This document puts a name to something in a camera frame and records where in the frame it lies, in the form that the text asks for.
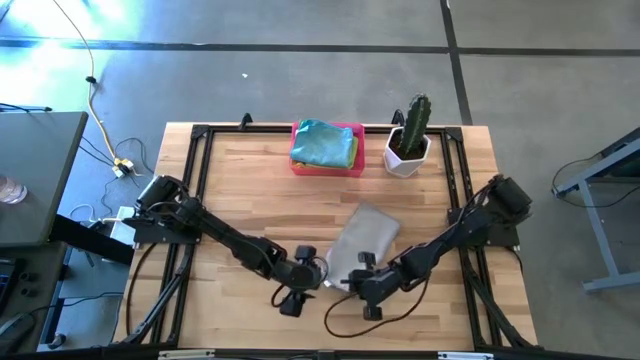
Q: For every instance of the white faceted plant pot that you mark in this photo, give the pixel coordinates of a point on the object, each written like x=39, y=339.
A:
x=400, y=165

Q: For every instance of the green cactus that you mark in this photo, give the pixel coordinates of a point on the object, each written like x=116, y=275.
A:
x=416, y=122

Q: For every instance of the black frame clamp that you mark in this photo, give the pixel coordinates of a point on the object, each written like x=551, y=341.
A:
x=245, y=121
x=397, y=118

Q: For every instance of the grey metal desk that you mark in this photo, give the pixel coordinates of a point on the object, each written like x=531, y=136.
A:
x=607, y=165

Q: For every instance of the grey microfiber towel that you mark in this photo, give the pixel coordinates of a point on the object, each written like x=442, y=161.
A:
x=365, y=240

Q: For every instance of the white power plug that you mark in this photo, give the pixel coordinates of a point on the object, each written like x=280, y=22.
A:
x=123, y=167

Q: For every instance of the blue microfiber towel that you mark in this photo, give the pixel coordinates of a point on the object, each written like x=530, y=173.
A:
x=322, y=145

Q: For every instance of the black bar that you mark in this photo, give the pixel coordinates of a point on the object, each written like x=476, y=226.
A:
x=85, y=240

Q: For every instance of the white box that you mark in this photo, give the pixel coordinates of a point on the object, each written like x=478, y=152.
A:
x=120, y=232

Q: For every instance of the dark grey side table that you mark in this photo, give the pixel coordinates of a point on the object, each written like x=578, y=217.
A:
x=40, y=175

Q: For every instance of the black aluminium table frame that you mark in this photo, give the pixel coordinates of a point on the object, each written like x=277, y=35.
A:
x=250, y=129

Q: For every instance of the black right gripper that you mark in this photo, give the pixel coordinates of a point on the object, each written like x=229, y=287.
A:
x=375, y=285

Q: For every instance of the pink plastic bin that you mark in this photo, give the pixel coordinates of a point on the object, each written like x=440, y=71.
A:
x=361, y=160

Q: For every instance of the clear drinking glass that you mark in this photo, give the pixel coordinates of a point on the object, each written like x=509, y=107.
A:
x=10, y=191

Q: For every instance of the black controller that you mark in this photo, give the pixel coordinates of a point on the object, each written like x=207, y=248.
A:
x=6, y=282

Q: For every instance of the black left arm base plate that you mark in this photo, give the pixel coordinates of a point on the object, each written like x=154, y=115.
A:
x=150, y=235

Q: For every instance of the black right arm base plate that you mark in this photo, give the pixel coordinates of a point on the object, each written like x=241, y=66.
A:
x=505, y=235

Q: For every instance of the black caster wheel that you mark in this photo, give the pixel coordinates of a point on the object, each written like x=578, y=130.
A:
x=57, y=341

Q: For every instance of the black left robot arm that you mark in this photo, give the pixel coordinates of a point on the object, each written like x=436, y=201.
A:
x=225, y=235

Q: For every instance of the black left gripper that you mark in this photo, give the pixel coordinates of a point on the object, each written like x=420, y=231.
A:
x=300, y=272

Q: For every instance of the silver metal bracket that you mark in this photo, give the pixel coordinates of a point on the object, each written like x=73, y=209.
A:
x=185, y=355
x=465, y=356

